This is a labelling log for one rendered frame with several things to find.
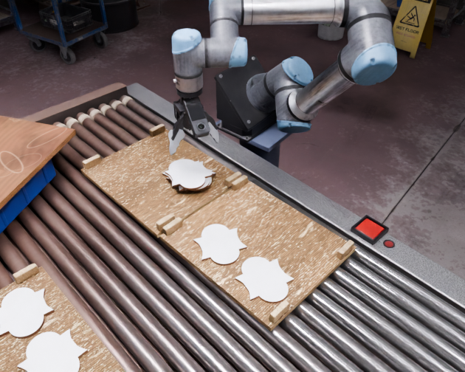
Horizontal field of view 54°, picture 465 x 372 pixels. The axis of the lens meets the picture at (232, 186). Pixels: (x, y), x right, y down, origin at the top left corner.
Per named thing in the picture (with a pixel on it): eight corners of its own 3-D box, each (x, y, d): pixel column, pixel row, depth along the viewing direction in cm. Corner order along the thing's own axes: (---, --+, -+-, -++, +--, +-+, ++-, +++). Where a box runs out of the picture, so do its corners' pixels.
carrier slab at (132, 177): (165, 131, 168) (164, 128, 167) (244, 181, 146) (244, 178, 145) (81, 173, 149) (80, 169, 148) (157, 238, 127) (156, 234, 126)
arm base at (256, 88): (265, 71, 179) (281, 60, 171) (283, 105, 180) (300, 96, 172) (239, 82, 170) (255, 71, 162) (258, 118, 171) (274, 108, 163)
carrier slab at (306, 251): (246, 182, 146) (246, 178, 145) (355, 250, 124) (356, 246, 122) (159, 239, 127) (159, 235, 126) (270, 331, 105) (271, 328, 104)
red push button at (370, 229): (365, 221, 133) (367, 218, 132) (384, 232, 130) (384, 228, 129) (353, 231, 130) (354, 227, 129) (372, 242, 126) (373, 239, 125)
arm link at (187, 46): (204, 38, 112) (169, 39, 112) (205, 79, 119) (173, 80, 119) (204, 26, 118) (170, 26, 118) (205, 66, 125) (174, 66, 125)
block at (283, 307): (284, 304, 108) (285, 297, 107) (290, 309, 107) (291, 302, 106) (267, 319, 105) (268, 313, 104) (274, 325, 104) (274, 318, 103)
